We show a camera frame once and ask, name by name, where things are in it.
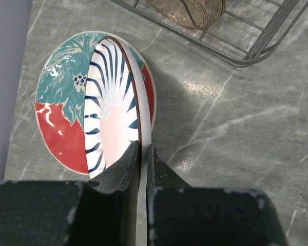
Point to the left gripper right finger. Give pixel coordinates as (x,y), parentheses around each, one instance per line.
(179,214)

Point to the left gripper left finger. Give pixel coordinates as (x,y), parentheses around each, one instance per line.
(101,211)

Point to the blue striped white plate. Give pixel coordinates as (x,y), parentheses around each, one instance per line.
(116,109)

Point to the red rimmed bottom plate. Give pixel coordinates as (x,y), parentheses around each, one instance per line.
(59,100)

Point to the clear brown glass plate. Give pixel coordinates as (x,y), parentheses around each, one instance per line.
(197,14)

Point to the black wire dish rack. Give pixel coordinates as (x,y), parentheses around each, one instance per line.
(247,33)

